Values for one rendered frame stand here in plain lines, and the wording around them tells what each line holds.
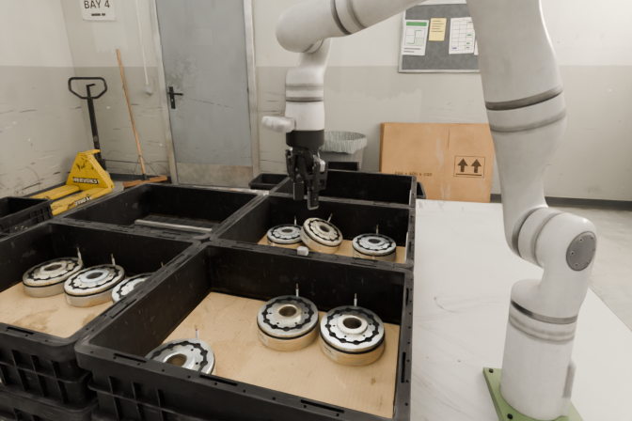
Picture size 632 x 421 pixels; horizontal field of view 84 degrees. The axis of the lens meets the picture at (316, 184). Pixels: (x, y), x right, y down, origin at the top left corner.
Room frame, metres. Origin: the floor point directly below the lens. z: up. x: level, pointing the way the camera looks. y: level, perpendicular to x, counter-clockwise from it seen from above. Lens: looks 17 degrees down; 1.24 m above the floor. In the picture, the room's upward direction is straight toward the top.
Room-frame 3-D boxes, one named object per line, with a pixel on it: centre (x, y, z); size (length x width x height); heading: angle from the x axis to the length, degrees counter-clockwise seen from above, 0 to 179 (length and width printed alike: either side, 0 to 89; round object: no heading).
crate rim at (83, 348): (0.43, 0.07, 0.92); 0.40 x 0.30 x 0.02; 74
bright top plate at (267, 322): (0.50, 0.05, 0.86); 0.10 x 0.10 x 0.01
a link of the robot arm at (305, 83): (0.69, 0.02, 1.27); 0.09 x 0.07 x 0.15; 143
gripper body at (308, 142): (0.68, 0.02, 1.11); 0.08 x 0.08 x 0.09
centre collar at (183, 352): (0.39, 0.19, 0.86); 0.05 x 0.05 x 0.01
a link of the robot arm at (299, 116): (0.67, 0.04, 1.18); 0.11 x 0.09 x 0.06; 120
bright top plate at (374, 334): (0.47, -0.06, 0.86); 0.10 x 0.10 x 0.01
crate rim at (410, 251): (0.72, -0.01, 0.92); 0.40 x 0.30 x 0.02; 74
